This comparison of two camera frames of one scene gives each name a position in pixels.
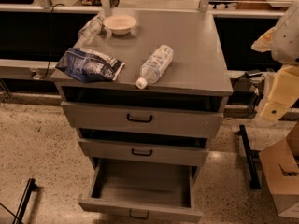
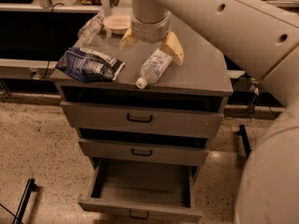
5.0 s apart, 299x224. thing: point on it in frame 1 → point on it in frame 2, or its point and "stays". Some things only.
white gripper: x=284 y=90 → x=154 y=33
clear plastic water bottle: x=155 y=66 stays
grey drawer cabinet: x=167 y=102 stays
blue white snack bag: x=84 y=65 stays
